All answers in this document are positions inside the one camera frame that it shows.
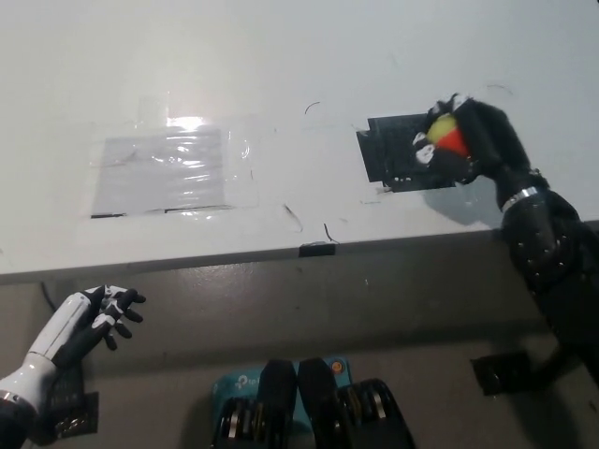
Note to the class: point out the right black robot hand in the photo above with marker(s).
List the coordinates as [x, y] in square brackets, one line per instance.
[491, 140]

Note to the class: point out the yellow orange tennis ball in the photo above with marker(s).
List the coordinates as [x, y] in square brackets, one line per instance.
[448, 134]

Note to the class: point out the small black tape strip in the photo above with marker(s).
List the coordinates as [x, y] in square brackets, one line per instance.
[317, 249]

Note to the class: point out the paper sheet under clear tape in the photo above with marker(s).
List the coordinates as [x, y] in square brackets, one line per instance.
[159, 170]

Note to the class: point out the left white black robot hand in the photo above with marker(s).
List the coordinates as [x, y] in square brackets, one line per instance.
[65, 322]

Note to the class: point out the black tape patch on table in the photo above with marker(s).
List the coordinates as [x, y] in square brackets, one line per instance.
[388, 149]

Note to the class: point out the teal cardboard router box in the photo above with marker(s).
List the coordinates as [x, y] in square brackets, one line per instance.
[238, 386]

